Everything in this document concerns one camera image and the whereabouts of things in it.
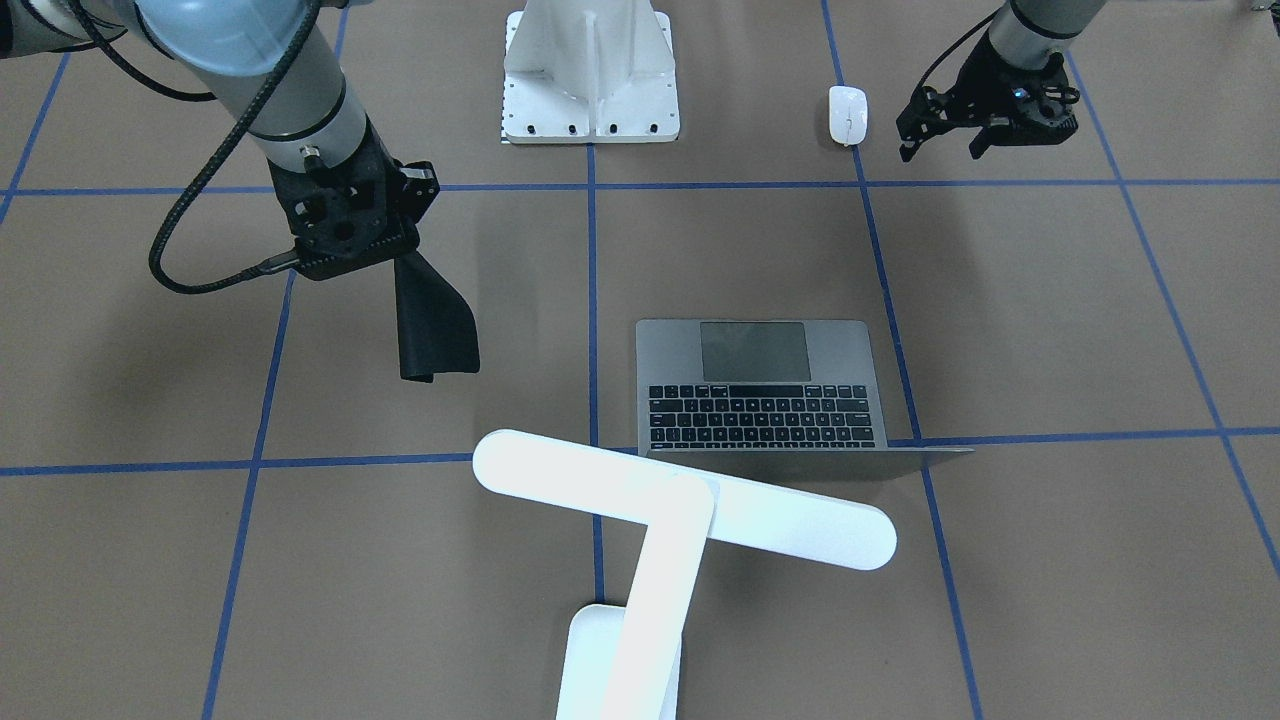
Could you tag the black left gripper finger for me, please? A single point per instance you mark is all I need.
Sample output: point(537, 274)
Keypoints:
point(916, 125)

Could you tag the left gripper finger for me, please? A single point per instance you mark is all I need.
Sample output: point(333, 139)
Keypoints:
point(996, 132)

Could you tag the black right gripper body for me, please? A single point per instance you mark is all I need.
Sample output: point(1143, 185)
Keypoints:
point(417, 181)

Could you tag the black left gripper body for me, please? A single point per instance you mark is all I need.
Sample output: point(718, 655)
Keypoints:
point(968, 88)

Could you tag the white computer mouse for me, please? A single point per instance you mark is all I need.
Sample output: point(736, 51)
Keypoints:
point(848, 115)

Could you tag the black mouse pad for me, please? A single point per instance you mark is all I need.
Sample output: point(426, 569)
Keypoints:
point(436, 329)

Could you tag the silver laptop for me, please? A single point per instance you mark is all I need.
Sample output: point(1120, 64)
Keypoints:
point(769, 400)

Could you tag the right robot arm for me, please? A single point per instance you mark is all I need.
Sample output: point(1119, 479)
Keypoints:
point(264, 61)

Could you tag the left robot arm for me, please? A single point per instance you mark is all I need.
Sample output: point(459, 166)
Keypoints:
point(1024, 33)

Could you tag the white desk lamp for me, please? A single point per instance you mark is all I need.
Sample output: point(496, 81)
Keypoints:
point(624, 662)

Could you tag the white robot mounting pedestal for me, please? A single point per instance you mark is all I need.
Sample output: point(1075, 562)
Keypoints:
point(589, 72)

